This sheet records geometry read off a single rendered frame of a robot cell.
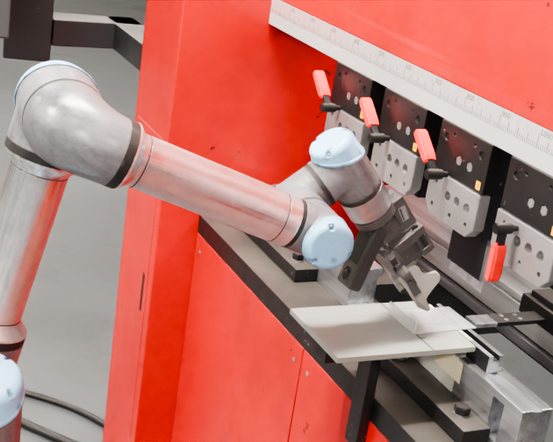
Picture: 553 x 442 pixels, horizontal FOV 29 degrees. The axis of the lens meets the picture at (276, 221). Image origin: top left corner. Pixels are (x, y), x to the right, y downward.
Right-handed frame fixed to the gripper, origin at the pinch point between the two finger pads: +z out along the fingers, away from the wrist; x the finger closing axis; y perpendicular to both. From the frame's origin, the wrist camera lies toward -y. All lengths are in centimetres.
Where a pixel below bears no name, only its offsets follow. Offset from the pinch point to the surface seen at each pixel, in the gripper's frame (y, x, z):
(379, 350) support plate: -10.8, -8.8, -3.6
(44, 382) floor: -82, 161, 67
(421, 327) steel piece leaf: -1.7, -2.6, 3.9
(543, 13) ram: 37, -11, -36
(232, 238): -14, 68, 10
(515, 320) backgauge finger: 13.3, -3.0, 16.1
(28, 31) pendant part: -20, 138, -34
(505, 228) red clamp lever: 14.3, -17.5, -14.3
